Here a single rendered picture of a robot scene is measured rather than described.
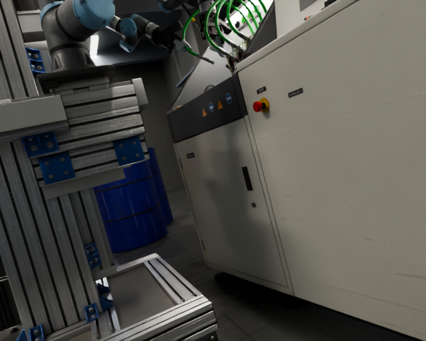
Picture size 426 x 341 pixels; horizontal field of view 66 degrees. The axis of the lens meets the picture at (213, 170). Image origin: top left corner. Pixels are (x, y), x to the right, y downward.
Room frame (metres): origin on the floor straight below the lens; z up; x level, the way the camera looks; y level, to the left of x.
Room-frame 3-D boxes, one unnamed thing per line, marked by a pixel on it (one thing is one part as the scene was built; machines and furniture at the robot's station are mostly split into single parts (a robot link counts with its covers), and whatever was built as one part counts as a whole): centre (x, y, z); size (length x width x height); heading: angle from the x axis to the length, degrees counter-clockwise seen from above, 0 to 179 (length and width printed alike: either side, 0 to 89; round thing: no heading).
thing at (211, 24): (1.63, -0.17, 1.28); 0.09 x 0.08 x 0.12; 121
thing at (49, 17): (1.10, 0.35, 1.20); 0.13 x 0.12 x 0.14; 54
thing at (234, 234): (1.53, 0.00, 0.44); 0.65 x 0.02 x 0.68; 31
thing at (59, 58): (1.11, 0.36, 1.09); 0.15 x 0.15 x 0.10
